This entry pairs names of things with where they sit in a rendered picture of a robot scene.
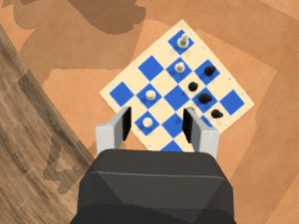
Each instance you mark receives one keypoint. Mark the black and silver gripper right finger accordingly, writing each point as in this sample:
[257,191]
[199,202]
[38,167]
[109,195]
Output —
[201,137]

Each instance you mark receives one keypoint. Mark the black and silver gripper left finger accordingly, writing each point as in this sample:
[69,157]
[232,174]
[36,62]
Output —
[112,134]

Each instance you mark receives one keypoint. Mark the blue and cream chessboard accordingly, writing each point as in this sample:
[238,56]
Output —
[154,71]

